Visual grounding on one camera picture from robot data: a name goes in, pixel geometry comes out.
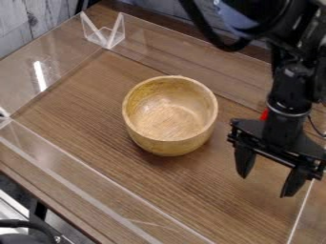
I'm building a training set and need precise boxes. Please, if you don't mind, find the clear acrylic tray wall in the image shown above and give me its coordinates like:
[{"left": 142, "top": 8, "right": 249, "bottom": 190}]
[{"left": 0, "top": 8, "right": 326, "bottom": 244}]

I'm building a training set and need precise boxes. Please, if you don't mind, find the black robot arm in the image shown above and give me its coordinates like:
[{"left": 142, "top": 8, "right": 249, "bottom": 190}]
[{"left": 178, "top": 0, "right": 326, "bottom": 197}]

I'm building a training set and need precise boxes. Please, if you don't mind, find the black metal table frame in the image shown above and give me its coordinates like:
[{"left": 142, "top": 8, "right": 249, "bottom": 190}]
[{"left": 28, "top": 198, "right": 75, "bottom": 244}]

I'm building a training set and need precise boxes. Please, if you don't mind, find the black cable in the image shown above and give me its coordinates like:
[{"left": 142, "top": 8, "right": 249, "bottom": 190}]
[{"left": 0, "top": 218, "right": 59, "bottom": 244}]

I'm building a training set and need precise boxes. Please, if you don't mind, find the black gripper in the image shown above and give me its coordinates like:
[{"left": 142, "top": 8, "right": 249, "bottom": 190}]
[{"left": 227, "top": 119, "right": 326, "bottom": 197}]

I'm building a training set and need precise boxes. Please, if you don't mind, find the red plush fruit green leaf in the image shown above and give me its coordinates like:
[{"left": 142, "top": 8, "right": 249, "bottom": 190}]
[{"left": 259, "top": 109, "right": 269, "bottom": 121}]

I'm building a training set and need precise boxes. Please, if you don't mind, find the light wooden bowl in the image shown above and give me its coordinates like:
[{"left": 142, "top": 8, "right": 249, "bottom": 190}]
[{"left": 122, "top": 75, "right": 219, "bottom": 156}]

